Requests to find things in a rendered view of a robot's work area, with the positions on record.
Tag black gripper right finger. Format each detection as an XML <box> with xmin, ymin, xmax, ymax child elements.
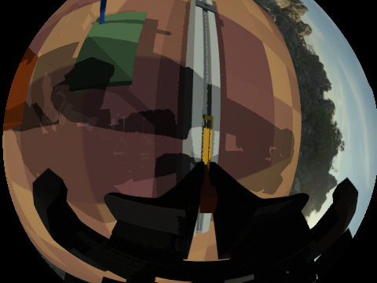
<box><xmin>208</xmin><ymin>162</ymin><xmax>309</xmax><ymax>260</ymax></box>

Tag grey aluminum slotted rail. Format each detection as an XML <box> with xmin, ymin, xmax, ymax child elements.
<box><xmin>182</xmin><ymin>0</ymin><xmax>221</xmax><ymax>179</ymax></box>

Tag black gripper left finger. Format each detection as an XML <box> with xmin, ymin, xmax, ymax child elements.
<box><xmin>104</xmin><ymin>161</ymin><xmax>204</xmax><ymax>260</ymax></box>

